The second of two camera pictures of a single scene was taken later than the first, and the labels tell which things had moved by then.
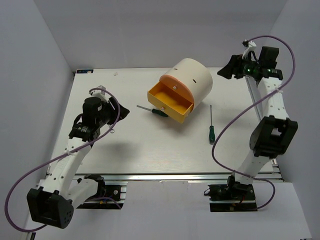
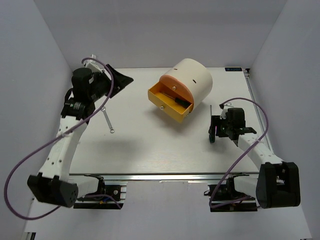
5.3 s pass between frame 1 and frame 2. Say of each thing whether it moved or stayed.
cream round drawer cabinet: stayed
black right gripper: moved
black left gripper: moved
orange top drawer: stayed
